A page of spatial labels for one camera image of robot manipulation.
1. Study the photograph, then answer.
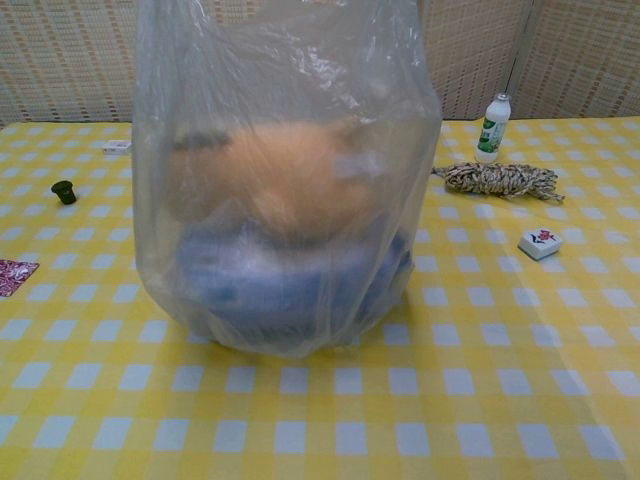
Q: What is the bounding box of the small black stopper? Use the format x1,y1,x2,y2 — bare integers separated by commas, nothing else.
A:
50,180,77,207

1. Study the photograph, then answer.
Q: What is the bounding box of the blue plush item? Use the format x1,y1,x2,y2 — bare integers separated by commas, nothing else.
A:
174,222,417,347

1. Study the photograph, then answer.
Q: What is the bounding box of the beige woven folding screen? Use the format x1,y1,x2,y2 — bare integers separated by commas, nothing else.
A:
0,0,640,127

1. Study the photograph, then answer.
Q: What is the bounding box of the red patterned playing card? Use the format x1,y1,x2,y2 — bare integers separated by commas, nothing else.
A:
0,258,41,299

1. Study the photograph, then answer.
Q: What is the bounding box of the white bottle green label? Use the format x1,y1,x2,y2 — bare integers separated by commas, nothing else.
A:
474,92,513,165

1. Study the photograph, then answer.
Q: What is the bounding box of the translucent plastic bag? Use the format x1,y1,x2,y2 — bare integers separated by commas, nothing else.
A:
130,0,444,360

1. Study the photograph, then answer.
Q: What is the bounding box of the orange plush toy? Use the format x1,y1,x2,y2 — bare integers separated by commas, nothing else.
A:
167,122,401,247

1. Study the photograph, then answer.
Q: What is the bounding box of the braided rope bundle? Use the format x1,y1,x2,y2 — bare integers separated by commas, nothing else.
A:
430,161,567,204

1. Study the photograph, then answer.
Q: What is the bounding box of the yellow checkered tablecloth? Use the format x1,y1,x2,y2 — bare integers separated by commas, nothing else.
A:
0,116,640,480

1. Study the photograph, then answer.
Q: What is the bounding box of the white mahjong tile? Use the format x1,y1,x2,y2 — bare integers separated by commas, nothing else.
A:
517,225,565,263

